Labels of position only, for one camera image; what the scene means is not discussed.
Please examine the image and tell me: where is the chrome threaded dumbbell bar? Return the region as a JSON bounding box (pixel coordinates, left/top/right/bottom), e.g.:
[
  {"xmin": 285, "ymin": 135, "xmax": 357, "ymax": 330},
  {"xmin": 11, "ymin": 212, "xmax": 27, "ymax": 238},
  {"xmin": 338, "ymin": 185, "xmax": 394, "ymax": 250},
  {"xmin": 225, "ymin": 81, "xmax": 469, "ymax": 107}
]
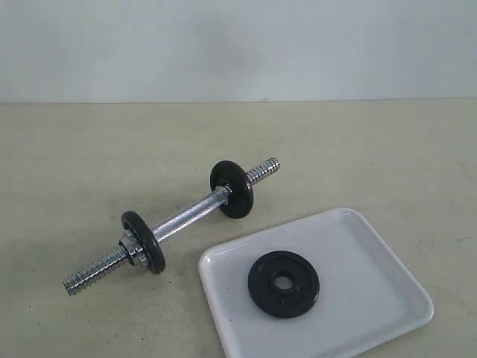
[{"xmin": 63, "ymin": 157, "xmax": 280, "ymax": 296}]

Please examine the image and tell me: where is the black weight plate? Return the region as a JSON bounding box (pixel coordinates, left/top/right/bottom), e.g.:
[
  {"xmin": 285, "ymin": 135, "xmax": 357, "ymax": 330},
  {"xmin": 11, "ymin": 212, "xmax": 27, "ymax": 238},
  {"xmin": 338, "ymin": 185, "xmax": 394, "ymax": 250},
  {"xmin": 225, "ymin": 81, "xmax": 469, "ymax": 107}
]
[
  {"xmin": 247, "ymin": 251, "xmax": 320, "ymax": 319},
  {"xmin": 121, "ymin": 210, "xmax": 166, "ymax": 274},
  {"xmin": 209, "ymin": 160, "xmax": 254, "ymax": 219}
]

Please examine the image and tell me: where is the chrome hex collar nut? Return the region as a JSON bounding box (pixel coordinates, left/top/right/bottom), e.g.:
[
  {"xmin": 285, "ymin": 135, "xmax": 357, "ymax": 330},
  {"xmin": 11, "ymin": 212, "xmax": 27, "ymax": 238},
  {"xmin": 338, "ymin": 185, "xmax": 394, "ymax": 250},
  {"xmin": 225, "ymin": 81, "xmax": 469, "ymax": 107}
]
[{"xmin": 119, "ymin": 229, "xmax": 148, "ymax": 267}]

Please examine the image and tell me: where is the white rectangular plastic tray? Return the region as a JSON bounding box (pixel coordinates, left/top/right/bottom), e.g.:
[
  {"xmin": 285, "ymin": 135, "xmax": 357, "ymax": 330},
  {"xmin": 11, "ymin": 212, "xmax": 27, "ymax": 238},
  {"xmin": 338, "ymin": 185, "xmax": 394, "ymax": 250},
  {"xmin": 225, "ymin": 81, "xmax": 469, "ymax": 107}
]
[{"xmin": 198, "ymin": 208, "xmax": 434, "ymax": 357}]

